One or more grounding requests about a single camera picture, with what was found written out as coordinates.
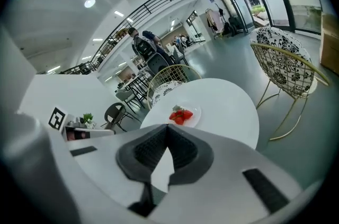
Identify small green potted plant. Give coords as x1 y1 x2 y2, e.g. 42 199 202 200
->
82 112 95 129

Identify gold wire chair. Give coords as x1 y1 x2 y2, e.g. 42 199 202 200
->
249 26 331 142
146 64 202 110

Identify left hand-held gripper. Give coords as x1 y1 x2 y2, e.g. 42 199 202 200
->
48 105 116 142

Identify cardboard box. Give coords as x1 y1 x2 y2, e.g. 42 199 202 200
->
319 12 339 76

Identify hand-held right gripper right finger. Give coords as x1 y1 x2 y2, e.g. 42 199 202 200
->
147 123 305 224

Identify white round table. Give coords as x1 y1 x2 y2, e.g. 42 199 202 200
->
139 78 260 151

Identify black frame table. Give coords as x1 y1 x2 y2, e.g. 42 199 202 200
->
123 71 153 109

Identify dark grey perforated chair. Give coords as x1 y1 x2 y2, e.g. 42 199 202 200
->
146 52 174 75

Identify black round-back chair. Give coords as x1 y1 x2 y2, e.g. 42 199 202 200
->
101 102 141 132

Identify black white floral cushion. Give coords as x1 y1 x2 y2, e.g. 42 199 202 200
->
150 80 185 109
249 26 316 97

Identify clothes rack with garments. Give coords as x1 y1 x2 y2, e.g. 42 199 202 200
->
204 7 226 40

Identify black metal railing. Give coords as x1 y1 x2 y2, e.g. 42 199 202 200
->
59 0 192 75

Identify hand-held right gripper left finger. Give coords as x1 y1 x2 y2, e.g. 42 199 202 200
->
47 123 169 210

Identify black bags pile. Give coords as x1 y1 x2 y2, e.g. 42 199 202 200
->
221 15 247 37

